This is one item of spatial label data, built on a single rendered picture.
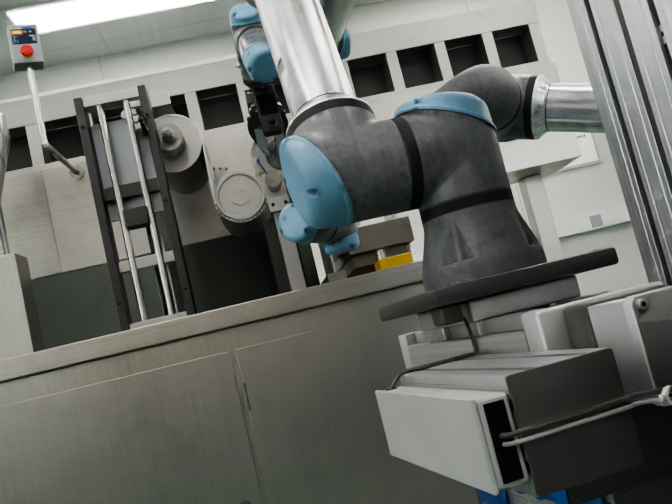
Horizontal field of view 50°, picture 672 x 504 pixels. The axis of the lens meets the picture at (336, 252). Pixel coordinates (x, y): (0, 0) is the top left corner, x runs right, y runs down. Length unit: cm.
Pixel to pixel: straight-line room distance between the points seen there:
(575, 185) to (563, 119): 355
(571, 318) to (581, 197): 421
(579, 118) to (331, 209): 61
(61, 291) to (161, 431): 77
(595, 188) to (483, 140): 405
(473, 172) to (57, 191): 152
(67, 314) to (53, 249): 19
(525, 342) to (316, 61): 45
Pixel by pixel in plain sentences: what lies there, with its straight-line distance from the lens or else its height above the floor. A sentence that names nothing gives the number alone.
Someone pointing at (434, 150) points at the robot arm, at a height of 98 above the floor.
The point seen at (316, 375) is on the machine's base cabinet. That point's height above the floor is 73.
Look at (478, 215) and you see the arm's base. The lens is 86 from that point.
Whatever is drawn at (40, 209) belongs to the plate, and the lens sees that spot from 219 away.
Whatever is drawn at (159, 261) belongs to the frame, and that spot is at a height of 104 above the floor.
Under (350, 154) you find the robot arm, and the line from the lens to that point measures 84.
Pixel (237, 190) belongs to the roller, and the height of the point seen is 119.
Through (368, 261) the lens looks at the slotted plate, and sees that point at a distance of 177.
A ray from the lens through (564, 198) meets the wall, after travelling 483.
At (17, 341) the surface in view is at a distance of 189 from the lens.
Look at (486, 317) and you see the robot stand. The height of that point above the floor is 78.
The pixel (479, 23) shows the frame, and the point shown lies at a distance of 236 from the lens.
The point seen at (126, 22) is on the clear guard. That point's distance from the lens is 219.
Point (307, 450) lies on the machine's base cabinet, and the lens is 147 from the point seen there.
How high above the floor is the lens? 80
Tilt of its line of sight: 6 degrees up
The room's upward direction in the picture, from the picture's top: 14 degrees counter-clockwise
